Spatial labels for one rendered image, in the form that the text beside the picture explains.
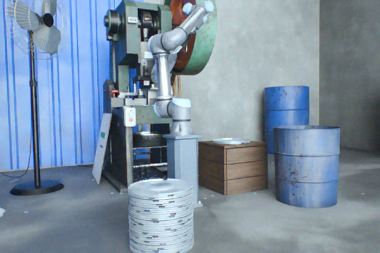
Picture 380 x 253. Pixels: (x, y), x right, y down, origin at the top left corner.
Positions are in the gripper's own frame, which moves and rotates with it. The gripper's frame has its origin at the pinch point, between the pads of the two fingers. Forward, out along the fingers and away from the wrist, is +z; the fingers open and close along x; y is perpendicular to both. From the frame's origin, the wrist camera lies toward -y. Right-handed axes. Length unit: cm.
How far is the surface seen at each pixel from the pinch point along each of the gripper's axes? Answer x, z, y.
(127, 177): 42, 90, 12
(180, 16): -34, -25, -55
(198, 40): 3.5, -20.0, -18.4
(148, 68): -12.3, 24.2, -17.8
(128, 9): -52, 0, -7
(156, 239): 83, 54, 111
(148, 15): -42.7, -6.3, -20.8
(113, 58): -53, 45, -45
